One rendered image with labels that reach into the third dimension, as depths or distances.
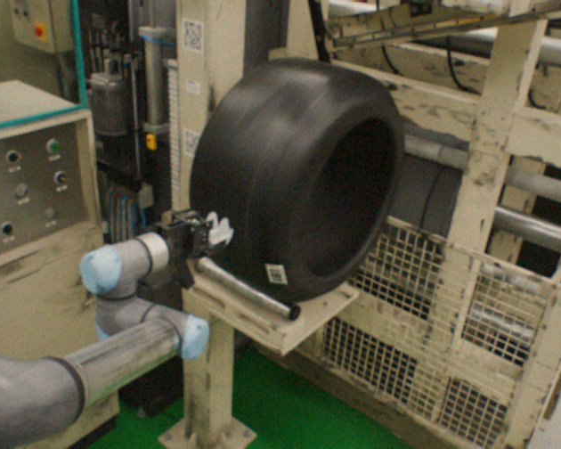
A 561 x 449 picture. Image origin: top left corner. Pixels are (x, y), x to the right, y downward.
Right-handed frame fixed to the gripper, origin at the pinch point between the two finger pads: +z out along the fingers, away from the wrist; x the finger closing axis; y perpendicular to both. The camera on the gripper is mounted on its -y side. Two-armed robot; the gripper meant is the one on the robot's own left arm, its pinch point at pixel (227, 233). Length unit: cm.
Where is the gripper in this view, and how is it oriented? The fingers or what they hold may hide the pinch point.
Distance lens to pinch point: 129.8
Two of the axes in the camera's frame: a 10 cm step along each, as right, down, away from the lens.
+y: 1.4, -9.0, -4.1
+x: -7.7, -3.5, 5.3
